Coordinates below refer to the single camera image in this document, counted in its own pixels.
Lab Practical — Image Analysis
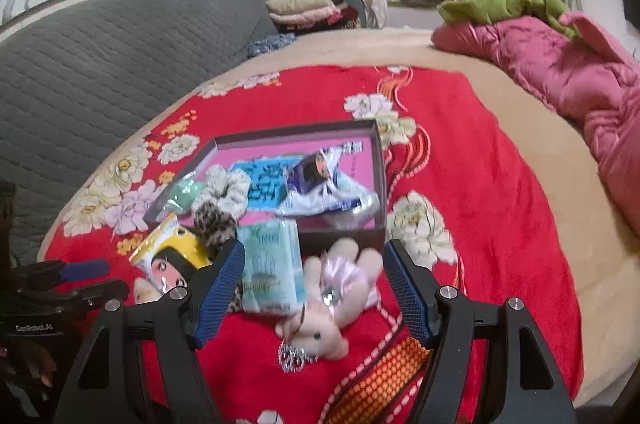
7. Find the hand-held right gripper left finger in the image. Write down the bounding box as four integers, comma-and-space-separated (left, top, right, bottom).
52, 239, 247, 424

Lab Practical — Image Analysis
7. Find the leopard print scrunchie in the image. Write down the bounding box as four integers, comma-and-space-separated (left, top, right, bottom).
192, 201, 247, 315

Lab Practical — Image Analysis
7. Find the red floral blanket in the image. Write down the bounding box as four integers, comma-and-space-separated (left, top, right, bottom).
37, 64, 585, 424

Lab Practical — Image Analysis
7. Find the stack of folded clothes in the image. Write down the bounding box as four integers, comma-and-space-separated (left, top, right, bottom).
265, 0, 361, 35

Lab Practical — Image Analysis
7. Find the yellow cartoon face packet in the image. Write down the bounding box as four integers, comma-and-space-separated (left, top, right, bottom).
128, 213, 213, 295

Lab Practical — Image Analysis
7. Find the pink quilt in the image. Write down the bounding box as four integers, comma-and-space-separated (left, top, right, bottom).
431, 11, 640, 235

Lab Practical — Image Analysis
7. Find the white floral scrunchie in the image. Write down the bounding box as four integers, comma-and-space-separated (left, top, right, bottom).
202, 166, 251, 219

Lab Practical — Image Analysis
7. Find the person's left hand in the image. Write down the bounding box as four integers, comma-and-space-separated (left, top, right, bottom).
0, 346, 56, 390

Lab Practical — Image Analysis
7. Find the blue patterned cloth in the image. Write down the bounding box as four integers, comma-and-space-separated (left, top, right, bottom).
247, 32, 297, 58

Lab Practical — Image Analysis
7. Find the green tissue pack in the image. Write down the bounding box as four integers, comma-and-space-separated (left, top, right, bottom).
235, 219, 308, 317

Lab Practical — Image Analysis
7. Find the blue cartoon face packet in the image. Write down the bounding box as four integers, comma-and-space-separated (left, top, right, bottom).
275, 144, 381, 217

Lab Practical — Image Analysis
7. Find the plush bunny pink dress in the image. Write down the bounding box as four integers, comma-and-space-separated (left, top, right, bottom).
275, 238, 385, 375

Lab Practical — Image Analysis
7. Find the grey quilted headboard cover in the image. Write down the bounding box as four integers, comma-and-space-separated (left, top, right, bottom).
0, 0, 281, 265

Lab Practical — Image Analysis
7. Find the shallow grey cardboard box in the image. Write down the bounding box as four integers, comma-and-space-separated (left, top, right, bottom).
145, 120, 388, 257

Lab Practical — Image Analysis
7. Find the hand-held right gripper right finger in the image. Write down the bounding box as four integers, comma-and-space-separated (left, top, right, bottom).
382, 238, 576, 424

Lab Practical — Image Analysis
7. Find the black television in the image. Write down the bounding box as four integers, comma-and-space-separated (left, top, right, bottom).
617, 0, 640, 34

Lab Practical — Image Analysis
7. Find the bagged mint green cloth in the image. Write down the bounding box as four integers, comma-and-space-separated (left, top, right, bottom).
160, 176, 208, 215

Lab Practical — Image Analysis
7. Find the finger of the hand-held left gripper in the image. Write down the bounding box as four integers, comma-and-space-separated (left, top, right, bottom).
12, 260, 111, 287
20, 280, 130, 312

